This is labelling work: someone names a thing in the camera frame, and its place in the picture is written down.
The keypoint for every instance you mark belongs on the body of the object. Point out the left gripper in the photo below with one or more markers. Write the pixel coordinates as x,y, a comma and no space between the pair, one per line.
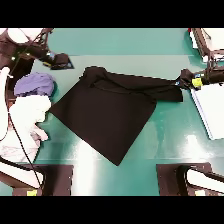
62,61

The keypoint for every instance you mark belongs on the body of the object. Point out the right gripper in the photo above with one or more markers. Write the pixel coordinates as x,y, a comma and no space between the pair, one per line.
186,78

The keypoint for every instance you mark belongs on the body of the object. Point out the black T-shirt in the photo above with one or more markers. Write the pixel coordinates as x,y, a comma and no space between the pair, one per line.
106,113

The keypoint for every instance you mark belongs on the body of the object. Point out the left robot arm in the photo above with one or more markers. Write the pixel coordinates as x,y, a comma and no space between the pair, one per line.
20,36

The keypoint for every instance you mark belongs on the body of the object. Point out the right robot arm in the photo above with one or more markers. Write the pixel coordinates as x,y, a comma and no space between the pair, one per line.
213,77

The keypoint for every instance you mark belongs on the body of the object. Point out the purple garment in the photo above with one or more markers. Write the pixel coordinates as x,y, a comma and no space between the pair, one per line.
34,84

